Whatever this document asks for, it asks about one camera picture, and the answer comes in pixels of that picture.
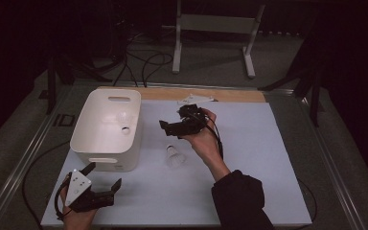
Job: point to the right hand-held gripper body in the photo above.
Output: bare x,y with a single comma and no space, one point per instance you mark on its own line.
188,126

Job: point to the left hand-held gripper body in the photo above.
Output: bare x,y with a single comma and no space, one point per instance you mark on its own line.
78,187

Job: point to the white plastic storage bin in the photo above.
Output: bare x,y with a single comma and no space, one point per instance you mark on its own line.
99,134

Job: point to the person's right hand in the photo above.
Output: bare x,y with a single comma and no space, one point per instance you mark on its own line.
206,143

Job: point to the person's left hand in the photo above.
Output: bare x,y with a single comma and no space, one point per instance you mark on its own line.
76,220

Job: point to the pale blue table mat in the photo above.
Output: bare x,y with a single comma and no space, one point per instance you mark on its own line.
172,198

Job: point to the black metal stand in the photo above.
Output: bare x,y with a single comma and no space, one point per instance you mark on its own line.
51,89
314,102

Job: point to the white metal stand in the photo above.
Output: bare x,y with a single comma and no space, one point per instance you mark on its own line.
217,24

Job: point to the aluminium frame rail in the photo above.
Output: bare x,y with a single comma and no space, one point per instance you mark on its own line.
22,163
330,159

